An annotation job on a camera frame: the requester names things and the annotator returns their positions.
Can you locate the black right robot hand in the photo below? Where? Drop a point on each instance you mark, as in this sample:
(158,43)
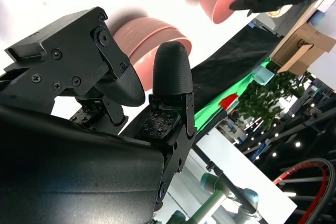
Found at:
(78,169)

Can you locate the teal and green robot arm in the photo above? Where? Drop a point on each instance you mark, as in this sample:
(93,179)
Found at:
(212,182)

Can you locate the brown cardboard box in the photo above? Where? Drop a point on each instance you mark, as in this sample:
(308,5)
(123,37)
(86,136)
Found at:
(299,48)

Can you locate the pale teal box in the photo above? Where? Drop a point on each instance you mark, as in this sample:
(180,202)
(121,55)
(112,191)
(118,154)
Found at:
(263,75)

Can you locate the black backdrop cloth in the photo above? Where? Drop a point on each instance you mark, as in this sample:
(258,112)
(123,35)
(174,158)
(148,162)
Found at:
(223,61)

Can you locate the green leafy plant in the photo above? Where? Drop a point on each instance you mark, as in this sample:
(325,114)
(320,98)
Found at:
(265,100)

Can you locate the small red sign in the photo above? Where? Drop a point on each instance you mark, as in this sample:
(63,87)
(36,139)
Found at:
(229,101)

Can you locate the green cloth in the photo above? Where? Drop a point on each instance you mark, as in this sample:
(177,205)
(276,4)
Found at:
(210,113)

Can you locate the black tripod pole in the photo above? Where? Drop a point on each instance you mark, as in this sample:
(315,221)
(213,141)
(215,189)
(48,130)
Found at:
(223,176)

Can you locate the red and black hoop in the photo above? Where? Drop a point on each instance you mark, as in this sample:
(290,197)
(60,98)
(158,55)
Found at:
(324,182)

